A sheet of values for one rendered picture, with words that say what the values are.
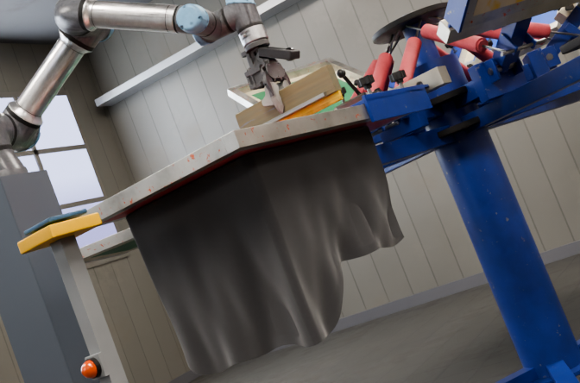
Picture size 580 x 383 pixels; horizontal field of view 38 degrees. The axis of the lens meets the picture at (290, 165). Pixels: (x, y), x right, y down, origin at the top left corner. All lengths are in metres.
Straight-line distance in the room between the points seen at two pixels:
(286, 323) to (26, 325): 0.87
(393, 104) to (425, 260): 3.99
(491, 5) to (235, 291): 1.06
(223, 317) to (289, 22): 4.60
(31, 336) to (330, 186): 0.97
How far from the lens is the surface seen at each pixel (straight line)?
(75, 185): 6.76
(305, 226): 1.85
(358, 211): 2.02
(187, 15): 2.25
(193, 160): 1.76
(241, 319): 1.92
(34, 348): 2.45
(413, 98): 2.24
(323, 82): 2.22
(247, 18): 2.35
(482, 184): 2.93
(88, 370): 1.81
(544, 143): 5.74
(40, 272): 2.41
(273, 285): 1.84
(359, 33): 6.12
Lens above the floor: 0.74
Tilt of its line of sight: 5 degrees up
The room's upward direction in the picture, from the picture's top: 21 degrees counter-clockwise
